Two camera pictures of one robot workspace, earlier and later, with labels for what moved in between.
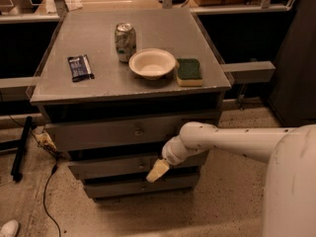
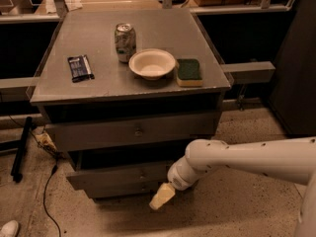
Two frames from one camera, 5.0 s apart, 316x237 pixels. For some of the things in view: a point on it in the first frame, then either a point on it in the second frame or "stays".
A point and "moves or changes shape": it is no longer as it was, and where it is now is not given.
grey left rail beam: x=14 y=89 stays
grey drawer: x=129 y=168 moves or changes shape
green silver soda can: x=124 y=41 stays
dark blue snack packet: x=80 y=68 stays
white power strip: x=45 y=139 stays
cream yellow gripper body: x=170 y=154 -> x=177 y=180
